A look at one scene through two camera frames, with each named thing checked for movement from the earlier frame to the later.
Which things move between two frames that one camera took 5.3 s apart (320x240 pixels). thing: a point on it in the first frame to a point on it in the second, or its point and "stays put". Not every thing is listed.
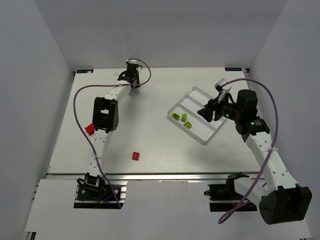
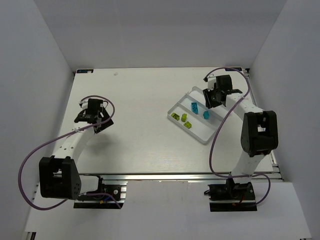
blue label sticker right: [233, 69] stays put
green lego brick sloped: [184, 117] stays put
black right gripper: [213, 110] to [210, 97]
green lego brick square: [188, 124] stays put
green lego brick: [175, 116] stays put
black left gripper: [125, 75] to [104, 124]
